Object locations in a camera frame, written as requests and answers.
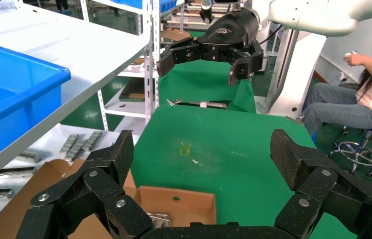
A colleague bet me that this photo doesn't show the small grey metal part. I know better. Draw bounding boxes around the small grey metal part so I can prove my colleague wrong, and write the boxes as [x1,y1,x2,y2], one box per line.
[19,151,41,164]

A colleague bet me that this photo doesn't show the white lower board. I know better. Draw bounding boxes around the white lower board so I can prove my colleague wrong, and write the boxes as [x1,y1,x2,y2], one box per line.
[0,123,140,228]

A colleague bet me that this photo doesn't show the white robot torso column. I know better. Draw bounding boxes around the white robot torso column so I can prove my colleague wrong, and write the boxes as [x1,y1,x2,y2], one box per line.
[266,31,328,120]

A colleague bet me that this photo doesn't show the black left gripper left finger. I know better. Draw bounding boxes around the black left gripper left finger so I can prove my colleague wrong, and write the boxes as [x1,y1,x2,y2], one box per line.
[15,129,154,239]

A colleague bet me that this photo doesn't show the silver IO shield plate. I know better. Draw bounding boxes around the silver IO shield plate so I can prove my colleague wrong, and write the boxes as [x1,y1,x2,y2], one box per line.
[146,213,171,229]

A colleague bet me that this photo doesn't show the green table cloth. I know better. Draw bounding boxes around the green table cloth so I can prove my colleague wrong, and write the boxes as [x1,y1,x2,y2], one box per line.
[157,59,257,114]
[129,104,360,239]

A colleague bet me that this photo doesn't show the perforated steel shelf leg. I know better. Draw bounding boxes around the perforated steel shelf leg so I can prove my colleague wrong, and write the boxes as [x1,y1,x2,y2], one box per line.
[97,89,110,132]

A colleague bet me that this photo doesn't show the silver metal tube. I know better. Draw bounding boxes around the silver metal tube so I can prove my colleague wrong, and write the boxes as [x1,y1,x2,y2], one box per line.
[182,100,229,110]

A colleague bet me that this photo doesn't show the operator left hand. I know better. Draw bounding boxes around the operator left hand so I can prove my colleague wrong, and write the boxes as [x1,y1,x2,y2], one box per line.
[343,52,367,67]

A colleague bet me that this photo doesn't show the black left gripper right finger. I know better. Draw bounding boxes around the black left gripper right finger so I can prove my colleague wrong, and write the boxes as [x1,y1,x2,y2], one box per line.
[269,128,372,239]

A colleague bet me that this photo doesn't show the white metal shelf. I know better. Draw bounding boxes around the white metal shelf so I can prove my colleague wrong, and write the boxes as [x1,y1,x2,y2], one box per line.
[0,0,152,189]

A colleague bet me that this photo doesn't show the white perforated shelf post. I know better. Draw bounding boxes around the white perforated shelf post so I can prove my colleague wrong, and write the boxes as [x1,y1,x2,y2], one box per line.
[79,0,91,23]
[141,0,162,126]

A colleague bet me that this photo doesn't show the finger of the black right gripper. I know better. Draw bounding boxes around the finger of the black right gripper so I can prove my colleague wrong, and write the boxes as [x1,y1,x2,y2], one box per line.
[227,40,265,88]
[156,37,203,78]

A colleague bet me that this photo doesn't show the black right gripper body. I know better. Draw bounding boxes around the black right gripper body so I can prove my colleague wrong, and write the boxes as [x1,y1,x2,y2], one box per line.
[197,8,261,63]

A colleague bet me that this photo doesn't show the blue plastic tray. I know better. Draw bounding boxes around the blue plastic tray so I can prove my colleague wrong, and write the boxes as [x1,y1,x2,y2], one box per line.
[0,38,72,170]

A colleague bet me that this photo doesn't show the white lower rack shelf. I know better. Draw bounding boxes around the white lower rack shelf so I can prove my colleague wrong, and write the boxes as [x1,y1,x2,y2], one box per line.
[104,98,153,120]

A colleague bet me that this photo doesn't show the blue storage bin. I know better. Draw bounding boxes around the blue storage bin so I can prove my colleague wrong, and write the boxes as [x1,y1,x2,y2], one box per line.
[108,0,178,14]

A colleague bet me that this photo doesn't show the seated operator in jeans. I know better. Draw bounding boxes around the seated operator in jeans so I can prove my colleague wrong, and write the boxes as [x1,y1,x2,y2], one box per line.
[301,34,372,136]

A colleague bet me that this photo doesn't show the brown cardboard box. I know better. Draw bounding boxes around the brown cardboard box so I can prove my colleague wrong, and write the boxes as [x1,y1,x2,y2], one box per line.
[0,159,217,239]

